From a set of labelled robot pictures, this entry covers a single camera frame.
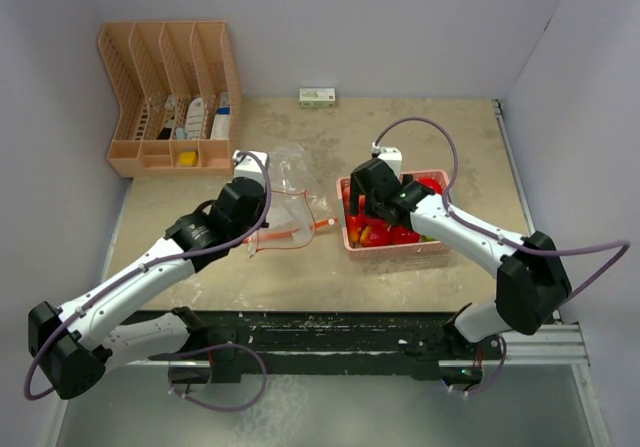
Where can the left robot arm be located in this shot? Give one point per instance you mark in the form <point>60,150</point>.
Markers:
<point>75,344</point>

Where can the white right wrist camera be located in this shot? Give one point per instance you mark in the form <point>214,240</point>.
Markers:
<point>392,156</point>

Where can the yellow item in organizer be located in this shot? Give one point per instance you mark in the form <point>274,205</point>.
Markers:
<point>188,159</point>

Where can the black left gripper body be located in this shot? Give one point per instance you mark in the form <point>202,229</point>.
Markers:
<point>250,224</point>

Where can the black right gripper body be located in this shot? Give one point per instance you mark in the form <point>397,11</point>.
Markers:
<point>407,182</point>

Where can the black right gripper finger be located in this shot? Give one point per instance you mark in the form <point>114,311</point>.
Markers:
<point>356,197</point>
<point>373,205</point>

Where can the red yellow apple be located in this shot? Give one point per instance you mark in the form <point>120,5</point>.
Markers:
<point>373,236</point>

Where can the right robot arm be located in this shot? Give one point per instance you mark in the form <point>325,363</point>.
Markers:
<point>529,284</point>

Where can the clear zip bag orange zipper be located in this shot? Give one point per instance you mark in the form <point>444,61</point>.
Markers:
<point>291,224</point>

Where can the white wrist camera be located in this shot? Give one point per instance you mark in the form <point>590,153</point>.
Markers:
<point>250,166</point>
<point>392,156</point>

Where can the large red apple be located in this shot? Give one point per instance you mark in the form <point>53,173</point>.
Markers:
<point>431,183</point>

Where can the shiny red fruit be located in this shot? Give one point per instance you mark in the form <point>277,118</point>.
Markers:
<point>402,236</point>

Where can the orange desk file organizer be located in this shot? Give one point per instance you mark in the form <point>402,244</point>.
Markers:
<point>156,69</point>

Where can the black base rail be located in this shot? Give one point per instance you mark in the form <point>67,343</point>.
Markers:
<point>419,345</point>

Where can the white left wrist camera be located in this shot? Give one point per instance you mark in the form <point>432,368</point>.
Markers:
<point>250,166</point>

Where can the pink perforated plastic basket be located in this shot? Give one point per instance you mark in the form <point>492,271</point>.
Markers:
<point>420,249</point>

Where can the small green white box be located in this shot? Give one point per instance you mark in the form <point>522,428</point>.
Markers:
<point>316,98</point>

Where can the blue white box in organizer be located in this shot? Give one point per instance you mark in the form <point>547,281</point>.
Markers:
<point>222,119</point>

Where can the white bottle in organizer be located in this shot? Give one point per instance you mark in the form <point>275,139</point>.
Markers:
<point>194,118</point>

